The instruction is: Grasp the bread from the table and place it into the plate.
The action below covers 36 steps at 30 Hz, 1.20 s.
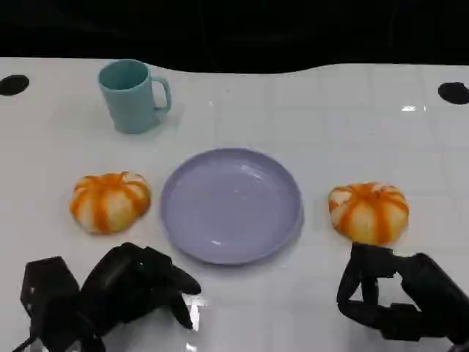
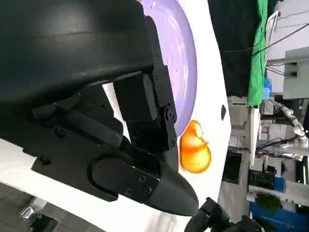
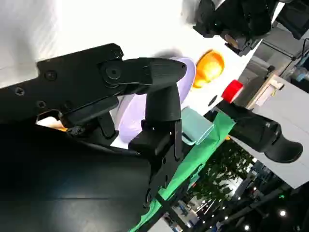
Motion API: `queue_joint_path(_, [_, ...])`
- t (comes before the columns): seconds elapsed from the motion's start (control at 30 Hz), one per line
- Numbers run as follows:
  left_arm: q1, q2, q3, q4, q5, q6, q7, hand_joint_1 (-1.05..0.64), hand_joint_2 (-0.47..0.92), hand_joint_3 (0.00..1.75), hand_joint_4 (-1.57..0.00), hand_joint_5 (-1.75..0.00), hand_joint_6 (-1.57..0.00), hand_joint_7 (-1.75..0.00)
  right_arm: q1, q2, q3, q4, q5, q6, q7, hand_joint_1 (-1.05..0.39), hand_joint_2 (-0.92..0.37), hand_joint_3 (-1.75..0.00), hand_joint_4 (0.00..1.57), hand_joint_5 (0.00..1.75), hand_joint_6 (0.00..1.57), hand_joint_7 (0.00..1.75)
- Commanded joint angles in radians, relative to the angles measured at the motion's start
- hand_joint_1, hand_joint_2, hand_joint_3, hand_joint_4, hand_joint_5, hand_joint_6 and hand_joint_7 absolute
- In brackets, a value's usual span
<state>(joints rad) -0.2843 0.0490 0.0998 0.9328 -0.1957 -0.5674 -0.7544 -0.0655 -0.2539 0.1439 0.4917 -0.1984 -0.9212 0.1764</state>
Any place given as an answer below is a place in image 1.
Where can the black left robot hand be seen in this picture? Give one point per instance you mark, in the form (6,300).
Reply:
(121,282)

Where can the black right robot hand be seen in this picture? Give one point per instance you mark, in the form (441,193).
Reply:
(432,293)

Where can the orange white toy bread roll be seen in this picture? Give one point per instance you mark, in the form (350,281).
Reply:
(110,205)
(370,216)

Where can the lilac plate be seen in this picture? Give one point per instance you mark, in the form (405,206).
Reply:
(231,209)

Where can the pale green mug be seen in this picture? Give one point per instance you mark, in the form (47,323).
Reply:
(128,106)

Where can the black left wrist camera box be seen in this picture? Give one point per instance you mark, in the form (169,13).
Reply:
(45,280)

